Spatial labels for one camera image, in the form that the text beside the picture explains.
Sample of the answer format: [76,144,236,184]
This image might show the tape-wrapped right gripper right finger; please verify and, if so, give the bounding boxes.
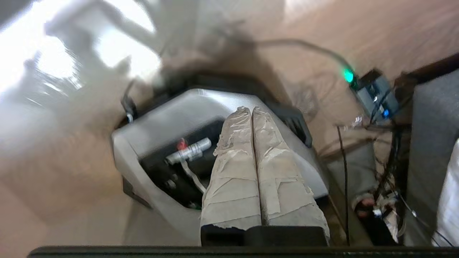
[247,106,330,246]

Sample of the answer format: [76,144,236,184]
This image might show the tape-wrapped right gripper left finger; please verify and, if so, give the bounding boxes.
[200,106,261,246]

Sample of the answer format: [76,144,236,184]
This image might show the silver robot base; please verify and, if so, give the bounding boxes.
[111,87,330,241]

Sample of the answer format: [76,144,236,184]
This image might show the black hub with green light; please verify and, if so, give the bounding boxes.
[341,67,401,125]

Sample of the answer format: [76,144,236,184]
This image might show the grey fabric furniture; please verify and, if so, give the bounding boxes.
[403,68,459,248]

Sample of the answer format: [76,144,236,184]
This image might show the tangled black cable bundle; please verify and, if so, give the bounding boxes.
[335,120,416,246]

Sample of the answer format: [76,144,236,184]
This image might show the black base power cable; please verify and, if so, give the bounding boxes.
[120,80,136,123]

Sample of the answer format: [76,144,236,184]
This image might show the black floor cable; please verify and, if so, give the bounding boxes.
[222,37,355,78]

